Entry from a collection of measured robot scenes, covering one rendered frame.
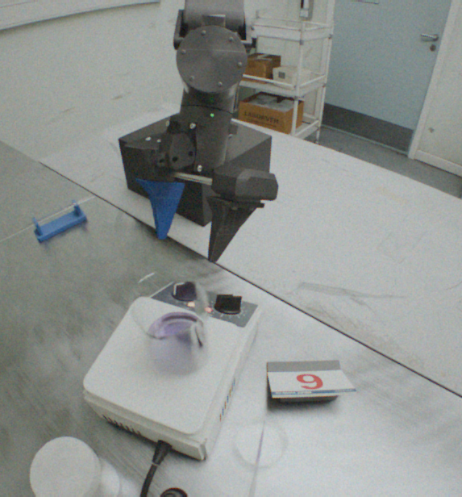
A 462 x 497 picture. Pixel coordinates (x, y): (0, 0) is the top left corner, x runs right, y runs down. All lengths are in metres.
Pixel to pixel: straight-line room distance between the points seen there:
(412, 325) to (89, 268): 0.49
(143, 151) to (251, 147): 0.34
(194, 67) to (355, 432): 0.39
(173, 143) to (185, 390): 0.22
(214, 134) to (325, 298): 0.28
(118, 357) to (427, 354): 0.38
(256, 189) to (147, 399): 0.21
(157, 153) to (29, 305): 0.33
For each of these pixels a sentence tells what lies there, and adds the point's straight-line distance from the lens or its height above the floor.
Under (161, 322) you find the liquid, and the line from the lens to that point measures 0.32.
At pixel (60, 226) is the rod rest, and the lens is 0.65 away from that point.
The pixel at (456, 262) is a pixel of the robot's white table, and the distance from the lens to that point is 0.65.
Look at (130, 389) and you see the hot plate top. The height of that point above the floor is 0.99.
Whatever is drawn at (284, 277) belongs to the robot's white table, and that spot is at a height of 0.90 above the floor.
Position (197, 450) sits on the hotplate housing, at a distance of 0.33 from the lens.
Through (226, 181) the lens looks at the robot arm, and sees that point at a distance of 0.30.
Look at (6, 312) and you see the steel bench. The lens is 0.56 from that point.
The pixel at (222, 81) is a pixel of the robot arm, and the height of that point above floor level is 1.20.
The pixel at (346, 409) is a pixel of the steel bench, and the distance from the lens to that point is 0.42.
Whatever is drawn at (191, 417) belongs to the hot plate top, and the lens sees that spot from 0.30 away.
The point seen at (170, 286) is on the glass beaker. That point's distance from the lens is 0.30.
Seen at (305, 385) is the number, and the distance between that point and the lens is 0.38.
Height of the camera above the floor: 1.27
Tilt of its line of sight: 43 degrees down
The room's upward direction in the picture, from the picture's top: straight up
